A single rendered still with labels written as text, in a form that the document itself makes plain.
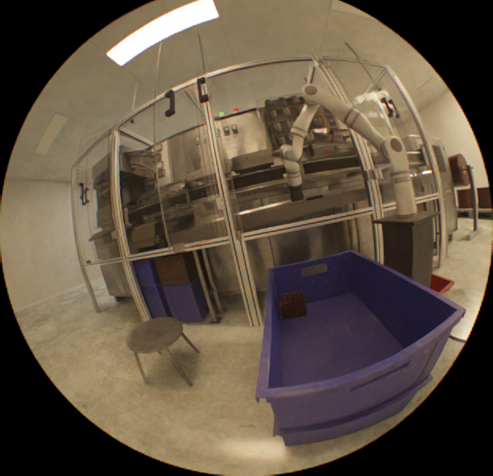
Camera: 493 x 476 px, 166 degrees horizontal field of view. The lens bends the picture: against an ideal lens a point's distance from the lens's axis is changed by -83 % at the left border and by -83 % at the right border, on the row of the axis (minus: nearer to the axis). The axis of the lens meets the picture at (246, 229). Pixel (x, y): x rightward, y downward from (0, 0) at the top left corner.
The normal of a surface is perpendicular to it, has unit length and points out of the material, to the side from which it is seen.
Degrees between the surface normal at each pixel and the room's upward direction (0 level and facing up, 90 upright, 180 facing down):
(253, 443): 0
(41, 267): 90
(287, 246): 90
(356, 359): 0
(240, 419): 0
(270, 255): 90
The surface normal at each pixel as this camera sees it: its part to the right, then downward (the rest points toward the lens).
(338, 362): -0.21, -0.98
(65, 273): 0.97, -0.19
